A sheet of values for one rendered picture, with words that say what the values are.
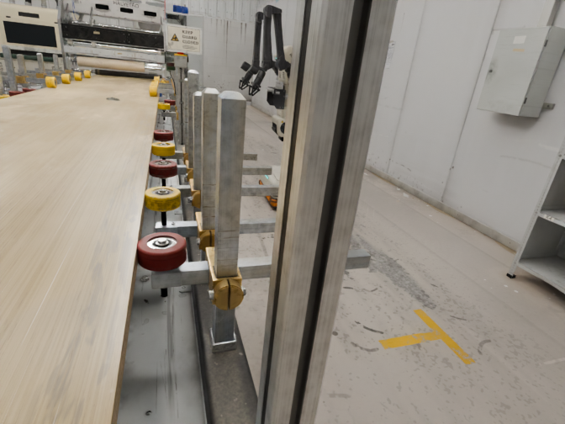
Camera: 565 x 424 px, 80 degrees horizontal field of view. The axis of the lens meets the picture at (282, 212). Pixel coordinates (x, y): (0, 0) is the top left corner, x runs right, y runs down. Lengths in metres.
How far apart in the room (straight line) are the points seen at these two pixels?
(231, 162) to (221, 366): 0.36
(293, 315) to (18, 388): 0.28
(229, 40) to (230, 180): 11.31
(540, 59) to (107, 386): 3.11
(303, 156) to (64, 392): 0.32
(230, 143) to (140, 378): 0.50
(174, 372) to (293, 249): 0.60
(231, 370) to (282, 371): 0.40
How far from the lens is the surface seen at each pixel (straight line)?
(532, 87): 3.19
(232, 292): 0.58
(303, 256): 0.21
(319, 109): 0.18
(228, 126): 0.50
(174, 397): 0.74
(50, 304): 0.52
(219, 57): 11.73
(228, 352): 0.69
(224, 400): 0.63
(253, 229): 0.90
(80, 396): 0.40
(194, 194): 1.03
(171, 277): 0.63
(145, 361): 0.81
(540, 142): 3.32
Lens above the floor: 1.20
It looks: 23 degrees down
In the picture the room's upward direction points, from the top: 6 degrees clockwise
